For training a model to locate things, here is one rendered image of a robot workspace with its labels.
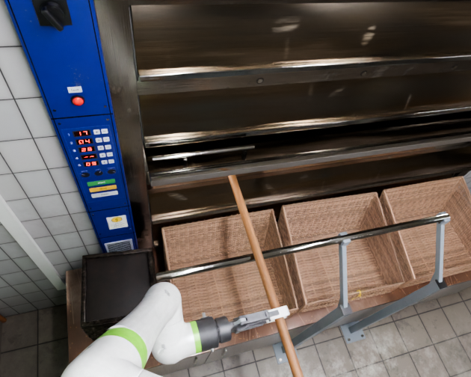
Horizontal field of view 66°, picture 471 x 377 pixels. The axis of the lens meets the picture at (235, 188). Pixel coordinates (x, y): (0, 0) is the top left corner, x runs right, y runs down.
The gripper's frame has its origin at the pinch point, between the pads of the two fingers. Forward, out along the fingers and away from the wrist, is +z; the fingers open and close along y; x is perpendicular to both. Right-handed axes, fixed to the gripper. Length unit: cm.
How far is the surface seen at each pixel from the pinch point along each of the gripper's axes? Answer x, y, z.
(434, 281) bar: 0, 25, 83
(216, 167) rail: -44, -24, -11
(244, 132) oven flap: -53, -28, 0
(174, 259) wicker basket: -48, 58, -23
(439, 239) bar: -14, 11, 84
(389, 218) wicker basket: -39, 41, 91
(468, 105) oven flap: -54, -27, 97
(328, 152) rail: -43, -24, 29
